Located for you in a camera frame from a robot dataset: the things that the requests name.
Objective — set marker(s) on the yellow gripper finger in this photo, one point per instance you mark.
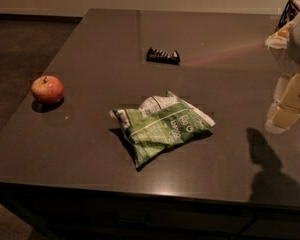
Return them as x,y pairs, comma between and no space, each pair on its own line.
282,118
291,95

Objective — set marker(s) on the black rxbar chocolate bar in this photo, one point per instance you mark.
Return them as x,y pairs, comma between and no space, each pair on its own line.
161,56

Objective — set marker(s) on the green jalapeno chip bag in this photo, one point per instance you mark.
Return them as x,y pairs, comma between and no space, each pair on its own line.
159,124

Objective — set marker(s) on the snack packet in basket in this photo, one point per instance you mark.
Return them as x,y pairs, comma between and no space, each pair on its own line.
279,39

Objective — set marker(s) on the red apple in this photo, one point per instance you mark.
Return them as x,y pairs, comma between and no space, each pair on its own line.
47,90

